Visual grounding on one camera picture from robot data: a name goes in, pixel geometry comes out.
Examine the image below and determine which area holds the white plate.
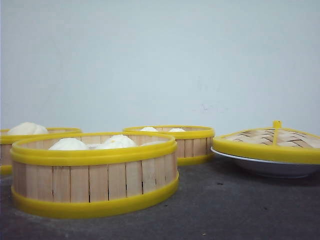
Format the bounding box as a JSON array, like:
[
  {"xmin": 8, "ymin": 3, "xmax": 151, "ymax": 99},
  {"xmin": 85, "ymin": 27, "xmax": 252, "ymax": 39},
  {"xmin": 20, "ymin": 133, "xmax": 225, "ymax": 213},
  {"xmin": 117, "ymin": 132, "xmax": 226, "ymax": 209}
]
[{"xmin": 210, "ymin": 146, "xmax": 320, "ymax": 179}]

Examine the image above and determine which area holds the white bun front left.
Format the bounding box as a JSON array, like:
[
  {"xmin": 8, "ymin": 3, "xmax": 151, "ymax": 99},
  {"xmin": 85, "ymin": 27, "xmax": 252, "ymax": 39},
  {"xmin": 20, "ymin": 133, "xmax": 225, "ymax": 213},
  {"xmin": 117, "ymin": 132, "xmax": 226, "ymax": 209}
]
[{"xmin": 49, "ymin": 138, "xmax": 89, "ymax": 151}]

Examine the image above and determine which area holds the white bun rear left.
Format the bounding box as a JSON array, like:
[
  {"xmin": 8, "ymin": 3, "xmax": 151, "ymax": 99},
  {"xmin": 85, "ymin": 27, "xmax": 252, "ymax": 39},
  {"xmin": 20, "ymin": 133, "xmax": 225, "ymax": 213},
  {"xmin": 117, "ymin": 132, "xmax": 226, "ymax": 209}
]
[{"xmin": 140, "ymin": 126, "xmax": 158, "ymax": 132}]

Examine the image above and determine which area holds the white bun left basket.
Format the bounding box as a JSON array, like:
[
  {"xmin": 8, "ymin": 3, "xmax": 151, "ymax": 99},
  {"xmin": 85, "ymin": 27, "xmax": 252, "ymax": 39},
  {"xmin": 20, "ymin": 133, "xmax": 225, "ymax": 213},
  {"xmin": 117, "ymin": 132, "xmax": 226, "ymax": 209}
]
[{"xmin": 7, "ymin": 122, "xmax": 49, "ymax": 136}]

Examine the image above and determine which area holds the bamboo steamer basket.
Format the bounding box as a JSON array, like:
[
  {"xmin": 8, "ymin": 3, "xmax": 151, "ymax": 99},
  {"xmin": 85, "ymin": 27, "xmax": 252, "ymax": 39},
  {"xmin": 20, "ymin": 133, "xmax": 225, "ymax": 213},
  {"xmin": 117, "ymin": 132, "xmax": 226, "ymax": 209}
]
[
  {"xmin": 0, "ymin": 127, "xmax": 82, "ymax": 176},
  {"xmin": 10, "ymin": 132, "xmax": 179, "ymax": 219},
  {"xmin": 123, "ymin": 125, "xmax": 215, "ymax": 166}
]

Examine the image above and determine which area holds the woven bamboo steamer lid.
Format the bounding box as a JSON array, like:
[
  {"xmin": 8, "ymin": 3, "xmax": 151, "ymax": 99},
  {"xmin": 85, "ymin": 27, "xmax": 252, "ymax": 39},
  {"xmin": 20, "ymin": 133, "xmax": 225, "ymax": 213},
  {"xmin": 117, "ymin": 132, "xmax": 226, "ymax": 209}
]
[{"xmin": 212, "ymin": 120, "xmax": 320, "ymax": 165}]

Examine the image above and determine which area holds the white bun rear right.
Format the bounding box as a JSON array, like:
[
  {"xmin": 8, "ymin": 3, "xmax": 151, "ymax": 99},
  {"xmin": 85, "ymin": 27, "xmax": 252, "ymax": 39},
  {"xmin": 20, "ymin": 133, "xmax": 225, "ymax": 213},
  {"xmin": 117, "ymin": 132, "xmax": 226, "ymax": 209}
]
[{"xmin": 169, "ymin": 127, "xmax": 185, "ymax": 133}]

